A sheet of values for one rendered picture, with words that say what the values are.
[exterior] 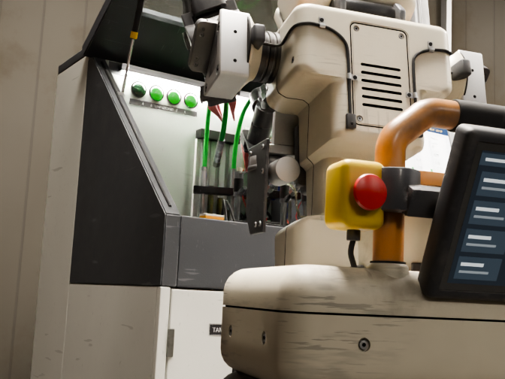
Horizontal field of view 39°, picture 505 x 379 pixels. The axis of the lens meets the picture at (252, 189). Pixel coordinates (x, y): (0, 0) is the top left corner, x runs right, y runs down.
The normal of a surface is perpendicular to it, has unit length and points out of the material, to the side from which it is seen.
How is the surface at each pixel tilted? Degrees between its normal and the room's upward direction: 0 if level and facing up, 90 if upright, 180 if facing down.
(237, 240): 90
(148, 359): 90
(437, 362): 90
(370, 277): 45
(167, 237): 90
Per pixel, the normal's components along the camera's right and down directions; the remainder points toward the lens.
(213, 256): 0.55, -0.10
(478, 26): 0.31, -0.12
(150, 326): -0.83, -0.12
